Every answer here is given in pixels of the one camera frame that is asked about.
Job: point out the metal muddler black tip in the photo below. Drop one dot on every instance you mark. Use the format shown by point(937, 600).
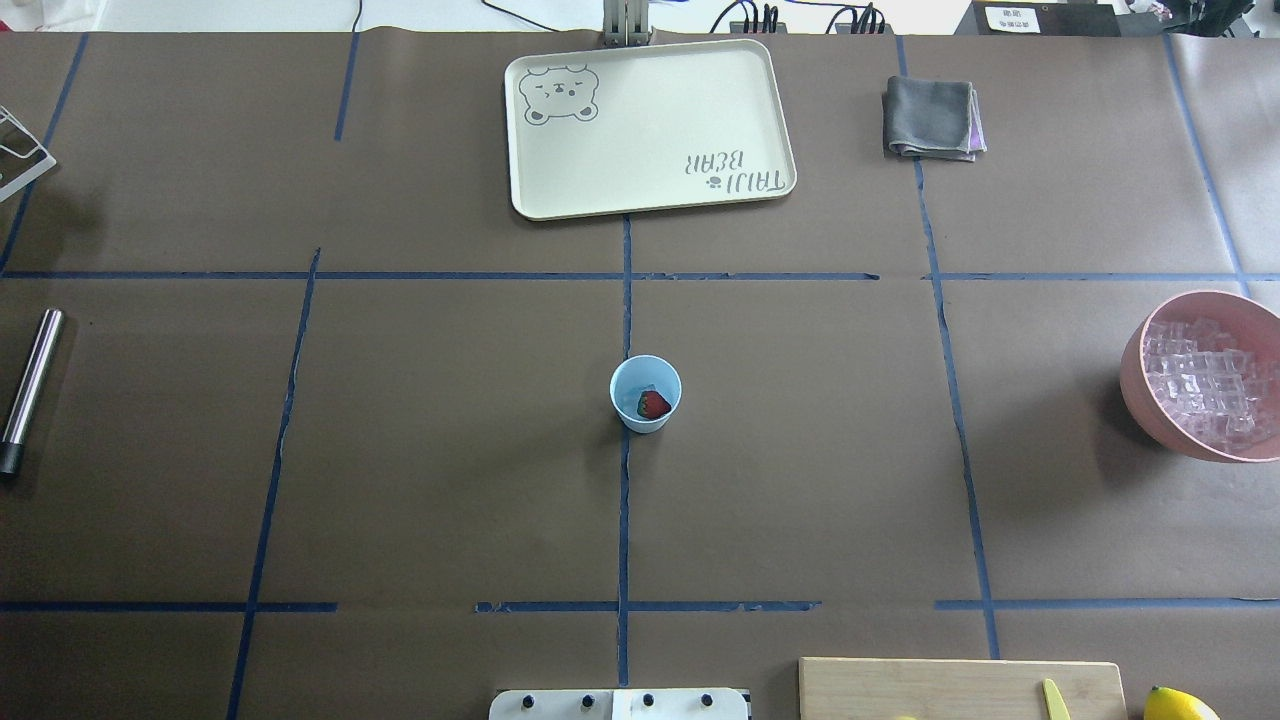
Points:
point(26, 394)

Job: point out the light blue cup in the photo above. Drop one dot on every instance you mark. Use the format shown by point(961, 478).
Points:
point(633, 374)

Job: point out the pink bowl of ice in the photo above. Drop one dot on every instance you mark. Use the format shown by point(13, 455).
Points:
point(1199, 374)

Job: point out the metal cup rack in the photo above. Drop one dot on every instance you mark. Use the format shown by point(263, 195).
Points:
point(23, 158)

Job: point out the cream bear tray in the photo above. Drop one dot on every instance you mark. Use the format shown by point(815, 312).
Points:
point(615, 131)

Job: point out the grey folded cloth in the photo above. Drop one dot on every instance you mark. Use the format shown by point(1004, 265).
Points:
point(930, 118)

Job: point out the wooden cutting board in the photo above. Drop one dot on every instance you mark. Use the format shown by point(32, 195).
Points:
point(831, 688)

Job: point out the black box white label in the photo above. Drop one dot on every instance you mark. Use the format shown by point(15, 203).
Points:
point(1041, 18)

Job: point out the yellow plastic knife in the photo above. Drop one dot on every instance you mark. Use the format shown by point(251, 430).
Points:
point(1053, 701)

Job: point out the yellow lemon near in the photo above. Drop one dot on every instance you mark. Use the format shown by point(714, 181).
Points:
point(1166, 703)

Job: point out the aluminium frame post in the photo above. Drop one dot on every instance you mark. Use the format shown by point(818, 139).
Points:
point(626, 23)

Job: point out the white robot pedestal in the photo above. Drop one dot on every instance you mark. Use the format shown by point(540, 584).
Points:
point(622, 703)

